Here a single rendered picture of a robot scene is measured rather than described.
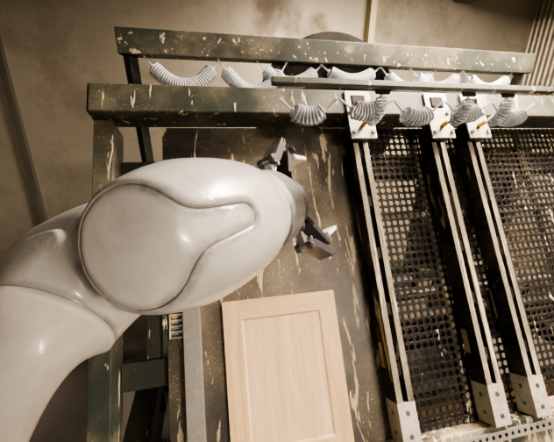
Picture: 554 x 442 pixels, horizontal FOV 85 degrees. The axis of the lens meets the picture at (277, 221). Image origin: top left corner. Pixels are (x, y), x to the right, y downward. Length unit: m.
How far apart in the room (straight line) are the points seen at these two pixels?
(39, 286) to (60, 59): 2.89
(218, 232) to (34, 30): 3.06
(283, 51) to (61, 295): 1.48
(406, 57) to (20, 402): 1.85
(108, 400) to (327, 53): 1.61
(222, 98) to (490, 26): 3.57
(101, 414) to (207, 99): 0.97
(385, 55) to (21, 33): 2.59
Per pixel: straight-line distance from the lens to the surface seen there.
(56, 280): 0.28
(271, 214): 0.22
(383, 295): 1.08
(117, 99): 1.13
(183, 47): 1.58
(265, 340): 1.02
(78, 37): 3.10
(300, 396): 1.07
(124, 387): 1.11
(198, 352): 0.99
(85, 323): 0.28
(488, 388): 1.33
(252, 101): 1.11
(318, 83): 1.00
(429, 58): 1.96
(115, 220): 0.18
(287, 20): 3.15
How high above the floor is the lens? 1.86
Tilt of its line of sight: 19 degrees down
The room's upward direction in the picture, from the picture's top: 1 degrees clockwise
